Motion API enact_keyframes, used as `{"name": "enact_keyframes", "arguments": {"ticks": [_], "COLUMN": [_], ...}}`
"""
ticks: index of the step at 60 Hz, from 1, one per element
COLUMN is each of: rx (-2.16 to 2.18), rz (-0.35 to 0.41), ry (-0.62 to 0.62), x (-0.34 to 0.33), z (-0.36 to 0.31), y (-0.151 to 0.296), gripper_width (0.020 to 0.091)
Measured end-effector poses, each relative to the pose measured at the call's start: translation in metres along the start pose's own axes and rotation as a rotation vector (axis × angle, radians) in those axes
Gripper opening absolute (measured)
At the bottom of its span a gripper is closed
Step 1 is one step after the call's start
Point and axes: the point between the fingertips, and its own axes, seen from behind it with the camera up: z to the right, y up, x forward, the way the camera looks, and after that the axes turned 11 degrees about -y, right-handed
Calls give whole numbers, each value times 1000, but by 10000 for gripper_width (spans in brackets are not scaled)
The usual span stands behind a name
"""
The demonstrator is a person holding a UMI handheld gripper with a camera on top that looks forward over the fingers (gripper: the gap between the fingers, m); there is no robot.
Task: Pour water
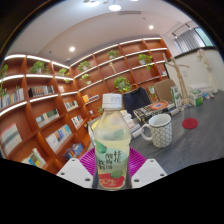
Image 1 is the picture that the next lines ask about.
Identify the orange wooden shelf unit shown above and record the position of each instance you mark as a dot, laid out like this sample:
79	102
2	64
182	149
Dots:
50	100

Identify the window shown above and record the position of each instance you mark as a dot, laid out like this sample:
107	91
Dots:
204	36

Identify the stack of white books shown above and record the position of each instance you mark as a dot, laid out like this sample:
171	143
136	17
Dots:
200	88

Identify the grey curtain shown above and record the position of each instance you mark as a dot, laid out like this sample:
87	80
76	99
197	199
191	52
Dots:
188	41

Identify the stack of dark books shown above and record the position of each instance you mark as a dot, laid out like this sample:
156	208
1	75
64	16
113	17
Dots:
155	108

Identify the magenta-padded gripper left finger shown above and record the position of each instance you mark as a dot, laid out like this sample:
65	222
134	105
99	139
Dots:
73	173

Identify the branching ceiling lamp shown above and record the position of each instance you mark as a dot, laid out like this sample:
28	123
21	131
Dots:
114	6

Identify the stack of colourful books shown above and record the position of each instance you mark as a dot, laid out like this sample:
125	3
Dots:
133	128

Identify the dark office chair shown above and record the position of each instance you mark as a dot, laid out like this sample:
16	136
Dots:
135	101

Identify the clear yellow drink bottle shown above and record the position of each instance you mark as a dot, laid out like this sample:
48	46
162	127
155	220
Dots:
111	140

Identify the tall green and white carton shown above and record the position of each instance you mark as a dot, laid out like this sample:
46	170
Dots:
175	96

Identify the round recessed ceiling light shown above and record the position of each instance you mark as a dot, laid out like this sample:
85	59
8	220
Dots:
72	49
151	27

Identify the white triangle-patterned mug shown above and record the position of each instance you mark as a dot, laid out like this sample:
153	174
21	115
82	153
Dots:
161	133

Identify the ceiling air vent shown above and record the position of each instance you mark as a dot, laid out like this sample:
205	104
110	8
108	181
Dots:
130	12

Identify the black ceiling track light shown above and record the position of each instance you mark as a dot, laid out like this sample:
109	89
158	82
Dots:
181	29

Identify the wooden artist mannequin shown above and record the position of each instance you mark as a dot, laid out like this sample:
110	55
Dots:
180	83

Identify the white vase with flowers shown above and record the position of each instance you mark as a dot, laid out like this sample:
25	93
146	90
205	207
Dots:
211	80

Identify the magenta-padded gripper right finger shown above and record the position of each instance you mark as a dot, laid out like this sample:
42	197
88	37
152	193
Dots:
148	173

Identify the flat round red coaster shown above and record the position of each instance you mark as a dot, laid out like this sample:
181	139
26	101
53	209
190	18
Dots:
190	123

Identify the tan chair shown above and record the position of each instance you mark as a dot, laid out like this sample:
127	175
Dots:
164	89

